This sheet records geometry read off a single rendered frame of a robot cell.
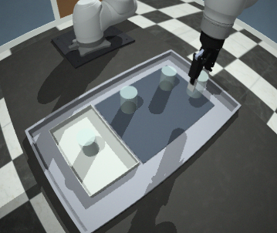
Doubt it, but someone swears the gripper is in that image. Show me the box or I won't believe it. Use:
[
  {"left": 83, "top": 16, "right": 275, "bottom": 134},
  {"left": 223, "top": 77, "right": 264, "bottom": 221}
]
[{"left": 187, "top": 31, "right": 225, "bottom": 92}]

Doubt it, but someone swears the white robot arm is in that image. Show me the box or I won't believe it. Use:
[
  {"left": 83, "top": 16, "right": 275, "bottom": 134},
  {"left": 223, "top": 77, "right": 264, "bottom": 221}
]
[{"left": 69, "top": 0, "right": 258, "bottom": 56}]

